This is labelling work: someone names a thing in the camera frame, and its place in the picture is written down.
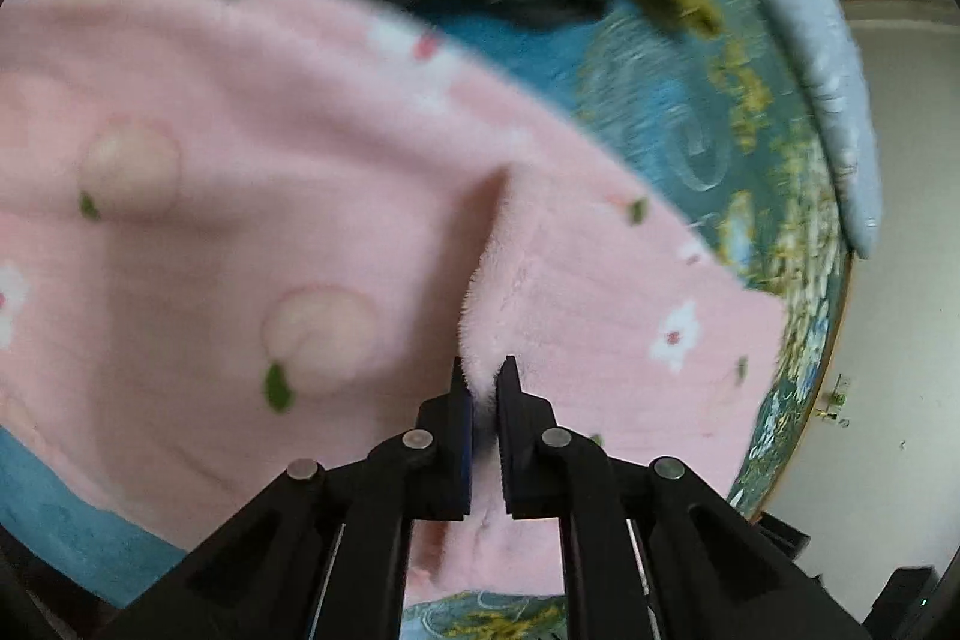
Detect green floral bed sheet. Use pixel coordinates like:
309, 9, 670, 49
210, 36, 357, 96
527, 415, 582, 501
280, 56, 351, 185
0, 0, 857, 640

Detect pink fleece pajama garment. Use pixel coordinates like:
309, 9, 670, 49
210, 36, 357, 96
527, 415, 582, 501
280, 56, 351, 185
0, 0, 790, 611

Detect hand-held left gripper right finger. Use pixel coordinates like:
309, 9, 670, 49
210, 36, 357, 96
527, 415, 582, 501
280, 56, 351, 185
495, 355, 871, 640

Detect small green wall object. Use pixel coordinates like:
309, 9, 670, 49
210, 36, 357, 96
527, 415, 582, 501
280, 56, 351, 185
816, 374, 853, 429

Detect dark object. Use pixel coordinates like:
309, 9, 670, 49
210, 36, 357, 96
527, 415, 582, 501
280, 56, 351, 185
866, 563, 940, 640
756, 511, 812, 560

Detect blue floral duvet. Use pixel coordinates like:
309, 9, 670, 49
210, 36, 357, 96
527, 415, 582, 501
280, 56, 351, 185
709, 0, 884, 261

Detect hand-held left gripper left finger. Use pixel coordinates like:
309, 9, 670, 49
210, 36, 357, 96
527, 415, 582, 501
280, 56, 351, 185
97, 355, 475, 640

